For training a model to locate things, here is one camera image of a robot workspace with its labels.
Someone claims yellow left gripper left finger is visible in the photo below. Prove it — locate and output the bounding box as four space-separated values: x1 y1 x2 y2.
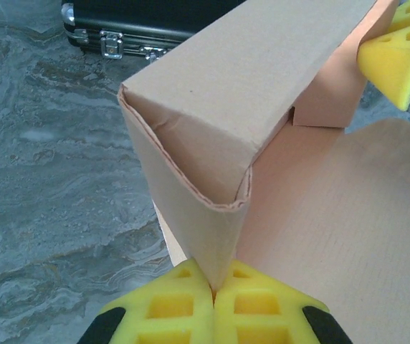
77 258 216 344

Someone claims black case with metal latches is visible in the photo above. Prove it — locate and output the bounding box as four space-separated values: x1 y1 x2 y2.
60 0 249 66

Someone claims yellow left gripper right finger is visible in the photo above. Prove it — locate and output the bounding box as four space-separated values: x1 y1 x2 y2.
213 259 353 344

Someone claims brown cardboard paper box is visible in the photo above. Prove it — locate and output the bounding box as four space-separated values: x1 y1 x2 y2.
118 0 410 344

